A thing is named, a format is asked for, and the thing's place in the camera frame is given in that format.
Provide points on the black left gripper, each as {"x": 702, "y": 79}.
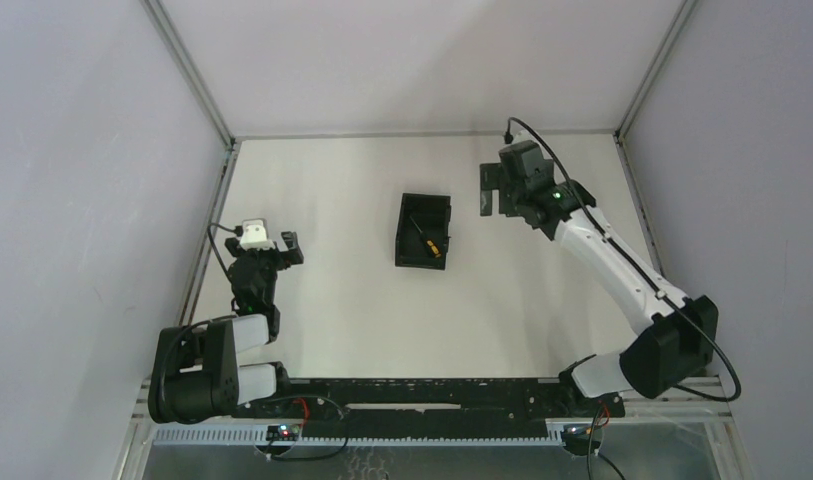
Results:
{"x": 259, "y": 253}

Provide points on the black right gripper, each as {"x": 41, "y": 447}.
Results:
{"x": 501, "y": 188}

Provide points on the black and yellow screwdriver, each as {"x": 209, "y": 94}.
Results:
{"x": 432, "y": 249}

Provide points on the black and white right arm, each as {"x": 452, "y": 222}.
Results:
{"x": 674, "y": 333}

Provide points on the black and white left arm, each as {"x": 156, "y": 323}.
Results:
{"x": 196, "y": 374}

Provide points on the black plastic bin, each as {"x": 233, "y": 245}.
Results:
{"x": 433, "y": 214}

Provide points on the left control circuit board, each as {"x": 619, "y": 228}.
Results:
{"x": 283, "y": 433}

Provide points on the control circuit board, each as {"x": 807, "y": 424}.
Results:
{"x": 579, "y": 441}
{"x": 283, "y": 433}

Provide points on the right control circuit board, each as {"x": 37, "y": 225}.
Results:
{"x": 579, "y": 441}

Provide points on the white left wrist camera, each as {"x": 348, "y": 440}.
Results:
{"x": 255, "y": 235}

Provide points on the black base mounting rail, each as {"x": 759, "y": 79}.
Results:
{"x": 431, "y": 409}

